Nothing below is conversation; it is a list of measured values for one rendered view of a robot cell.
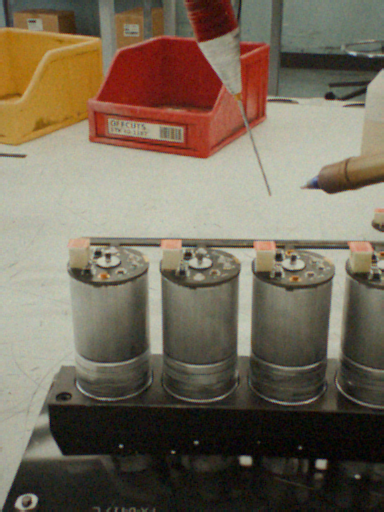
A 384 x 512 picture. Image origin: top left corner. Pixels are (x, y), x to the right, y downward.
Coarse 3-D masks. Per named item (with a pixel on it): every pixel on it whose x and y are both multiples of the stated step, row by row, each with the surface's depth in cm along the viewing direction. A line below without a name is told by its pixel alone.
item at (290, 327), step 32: (256, 288) 22; (288, 288) 22; (320, 288) 22; (256, 320) 23; (288, 320) 22; (320, 320) 22; (256, 352) 23; (288, 352) 22; (320, 352) 23; (256, 384) 24; (288, 384) 23; (320, 384) 23
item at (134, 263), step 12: (96, 252) 23; (120, 252) 24; (132, 252) 24; (132, 264) 23; (144, 264) 23; (72, 276) 22; (84, 276) 22; (96, 276) 22; (120, 276) 22; (132, 276) 22
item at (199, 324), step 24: (192, 264) 23; (168, 288) 22; (192, 288) 22; (216, 288) 22; (168, 312) 23; (192, 312) 22; (216, 312) 22; (168, 336) 23; (192, 336) 22; (216, 336) 22; (168, 360) 23; (192, 360) 23; (216, 360) 23; (168, 384) 24; (192, 384) 23; (216, 384) 23
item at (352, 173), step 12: (360, 156) 19; (372, 156) 18; (324, 168) 20; (336, 168) 19; (348, 168) 19; (360, 168) 19; (372, 168) 18; (324, 180) 19; (336, 180) 19; (348, 180) 19; (360, 180) 19; (372, 180) 18; (336, 192) 20
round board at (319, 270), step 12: (276, 252) 23; (300, 252) 23; (312, 252) 23; (252, 264) 23; (276, 264) 23; (312, 264) 23; (324, 264) 23; (264, 276) 22; (276, 276) 22; (288, 276) 22; (300, 276) 22; (312, 276) 22; (324, 276) 22; (300, 288) 21
